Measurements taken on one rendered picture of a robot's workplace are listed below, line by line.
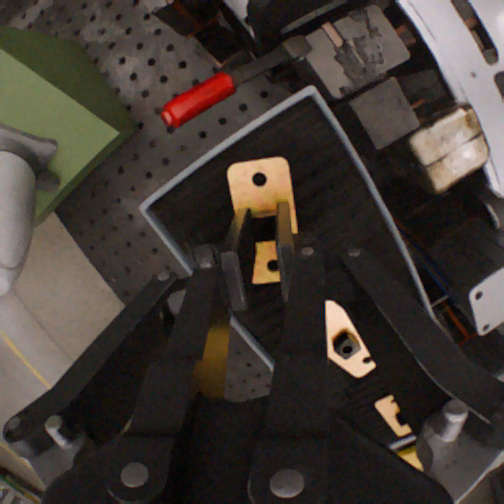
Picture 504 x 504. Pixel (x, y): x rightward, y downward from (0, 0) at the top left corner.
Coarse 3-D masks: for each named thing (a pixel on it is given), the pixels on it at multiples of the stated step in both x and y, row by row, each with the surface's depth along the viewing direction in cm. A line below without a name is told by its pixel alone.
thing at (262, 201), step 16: (272, 160) 19; (240, 176) 20; (272, 176) 20; (288, 176) 20; (240, 192) 20; (256, 192) 20; (272, 192) 20; (288, 192) 20; (240, 208) 21; (256, 208) 21; (272, 208) 21; (256, 224) 20; (272, 224) 20; (256, 240) 21; (272, 240) 21; (256, 256) 22; (272, 256) 22; (256, 272) 23; (272, 272) 22
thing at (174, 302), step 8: (224, 272) 14; (184, 280) 14; (224, 280) 14; (184, 288) 13; (224, 288) 14; (176, 296) 13; (224, 296) 14; (168, 304) 13; (176, 304) 13; (224, 304) 14; (168, 312) 13; (176, 312) 13; (168, 320) 14
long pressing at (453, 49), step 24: (408, 0) 26; (432, 0) 25; (480, 0) 24; (408, 24) 28; (432, 24) 27; (456, 24) 26; (432, 48) 28; (456, 48) 27; (456, 72) 29; (480, 72) 28; (456, 96) 30; (480, 96) 29; (480, 120) 30; (480, 168) 33
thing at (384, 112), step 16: (384, 80) 23; (352, 96) 25; (368, 96) 23; (384, 96) 23; (400, 96) 23; (336, 112) 33; (352, 112) 24; (368, 112) 23; (384, 112) 23; (400, 112) 23; (352, 128) 28; (368, 128) 24; (384, 128) 24; (400, 128) 24; (368, 144) 26; (384, 144) 24
